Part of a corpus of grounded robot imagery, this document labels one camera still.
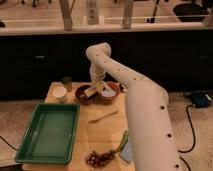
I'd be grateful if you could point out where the yellow-white gripper body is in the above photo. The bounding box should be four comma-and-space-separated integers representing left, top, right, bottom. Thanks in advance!
82, 81, 104, 98

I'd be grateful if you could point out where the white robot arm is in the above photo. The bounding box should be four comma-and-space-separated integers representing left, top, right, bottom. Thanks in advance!
86, 43, 182, 171

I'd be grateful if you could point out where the white cloth in bowl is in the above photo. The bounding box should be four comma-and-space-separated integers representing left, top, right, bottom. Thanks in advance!
101, 83, 116, 97

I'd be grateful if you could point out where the orange bowl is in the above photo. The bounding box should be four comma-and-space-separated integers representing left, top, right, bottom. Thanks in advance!
98, 82, 120, 103

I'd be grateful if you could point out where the dark purple bowl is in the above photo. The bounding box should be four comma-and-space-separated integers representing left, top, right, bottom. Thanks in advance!
75, 85, 97, 105

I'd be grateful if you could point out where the small glass jar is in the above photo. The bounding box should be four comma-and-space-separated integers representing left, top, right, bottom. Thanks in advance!
62, 77, 72, 92

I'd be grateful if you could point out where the wooden spoon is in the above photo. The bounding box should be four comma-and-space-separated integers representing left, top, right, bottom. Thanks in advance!
88, 110, 118, 124

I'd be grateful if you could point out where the white cup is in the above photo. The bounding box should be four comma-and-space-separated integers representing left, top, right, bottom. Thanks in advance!
53, 86, 67, 103

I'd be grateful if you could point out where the green vegetable stalk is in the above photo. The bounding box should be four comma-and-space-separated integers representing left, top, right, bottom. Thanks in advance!
111, 130, 129, 154

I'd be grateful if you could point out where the light blue sponge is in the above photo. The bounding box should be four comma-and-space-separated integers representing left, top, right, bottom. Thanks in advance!
119, 140, 133, 163

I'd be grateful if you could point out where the green plastic tray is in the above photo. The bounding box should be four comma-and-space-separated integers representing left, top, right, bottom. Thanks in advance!
15, 103, 80, 164

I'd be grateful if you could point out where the bunch of purple grapes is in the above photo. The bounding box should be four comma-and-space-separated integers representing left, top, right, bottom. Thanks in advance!
85, 151, 115, 168

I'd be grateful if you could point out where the dark blue floor device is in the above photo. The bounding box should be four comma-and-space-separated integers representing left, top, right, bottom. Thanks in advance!
190, 92, 211, 108

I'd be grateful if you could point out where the black floor cable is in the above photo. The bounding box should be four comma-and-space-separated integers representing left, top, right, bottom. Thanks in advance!
177, 103, 197, 171

